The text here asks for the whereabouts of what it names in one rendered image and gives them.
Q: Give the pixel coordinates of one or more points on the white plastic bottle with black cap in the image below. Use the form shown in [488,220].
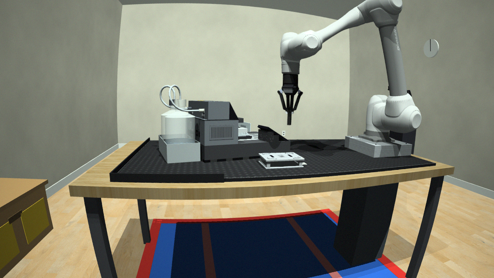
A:
[172,109]

